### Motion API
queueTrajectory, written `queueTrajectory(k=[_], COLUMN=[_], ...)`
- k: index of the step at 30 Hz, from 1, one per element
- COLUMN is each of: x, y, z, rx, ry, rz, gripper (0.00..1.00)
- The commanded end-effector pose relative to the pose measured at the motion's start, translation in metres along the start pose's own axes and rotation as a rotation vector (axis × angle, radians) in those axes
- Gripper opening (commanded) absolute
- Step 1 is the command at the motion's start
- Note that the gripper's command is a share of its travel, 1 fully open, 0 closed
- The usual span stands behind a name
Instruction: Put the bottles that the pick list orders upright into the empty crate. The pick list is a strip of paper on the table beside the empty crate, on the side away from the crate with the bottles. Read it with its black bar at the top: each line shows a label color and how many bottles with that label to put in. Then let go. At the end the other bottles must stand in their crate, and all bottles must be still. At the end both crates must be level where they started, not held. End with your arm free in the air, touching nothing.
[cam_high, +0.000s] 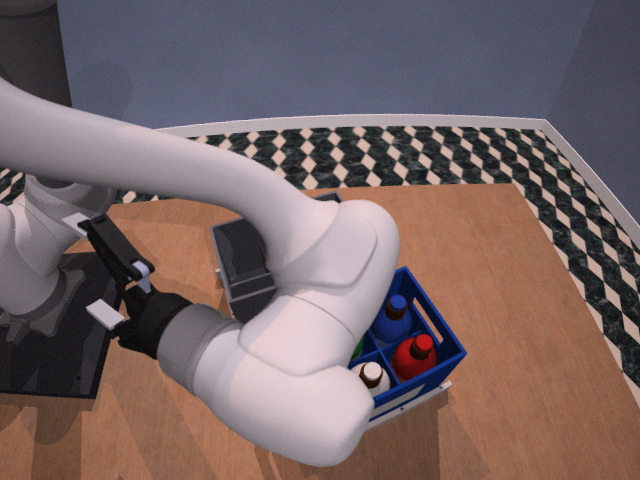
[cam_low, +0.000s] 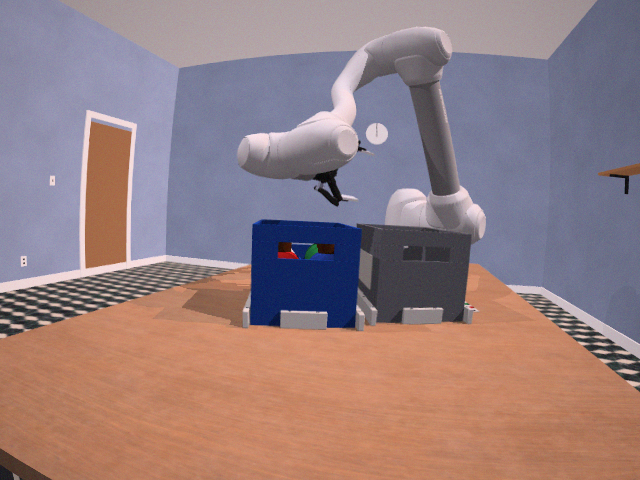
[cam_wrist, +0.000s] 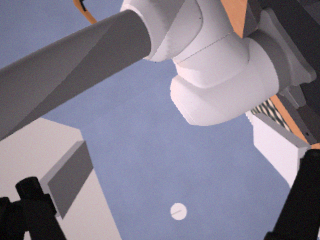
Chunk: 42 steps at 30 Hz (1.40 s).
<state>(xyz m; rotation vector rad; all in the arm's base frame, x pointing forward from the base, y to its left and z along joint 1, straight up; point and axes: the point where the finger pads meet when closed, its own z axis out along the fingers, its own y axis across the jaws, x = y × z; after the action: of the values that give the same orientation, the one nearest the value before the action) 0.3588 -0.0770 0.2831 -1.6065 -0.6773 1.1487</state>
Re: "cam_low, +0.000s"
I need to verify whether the green bottle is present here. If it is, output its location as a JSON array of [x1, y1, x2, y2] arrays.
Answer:
[[307, 244, 318, 259], [305, 244, 317, 259]]

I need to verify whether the red bottle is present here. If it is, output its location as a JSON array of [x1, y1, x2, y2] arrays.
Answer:
[[278, 242, 299, 259]]

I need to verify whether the blue plastic bottle crate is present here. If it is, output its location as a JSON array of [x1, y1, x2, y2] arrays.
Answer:
[[250, 220, 362, 328]]

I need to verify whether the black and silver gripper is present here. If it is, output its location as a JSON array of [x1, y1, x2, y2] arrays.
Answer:
[[312, 146, 375, 206]]

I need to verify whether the grey divided crate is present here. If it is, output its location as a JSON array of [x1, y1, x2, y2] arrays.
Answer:
[[356, 223, 472, 323]]

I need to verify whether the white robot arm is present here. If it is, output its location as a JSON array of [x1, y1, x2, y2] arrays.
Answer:
[[237, 27, 486, 245]]

